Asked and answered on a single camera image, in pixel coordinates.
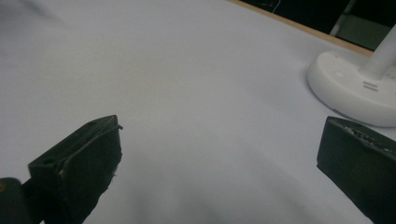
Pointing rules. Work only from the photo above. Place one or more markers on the white round stand base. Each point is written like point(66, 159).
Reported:
point(351, 84)

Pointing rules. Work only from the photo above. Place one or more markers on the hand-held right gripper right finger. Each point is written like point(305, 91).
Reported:
point(358, 161)

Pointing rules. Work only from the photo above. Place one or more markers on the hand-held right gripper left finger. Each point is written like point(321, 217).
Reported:
point(84, 168)

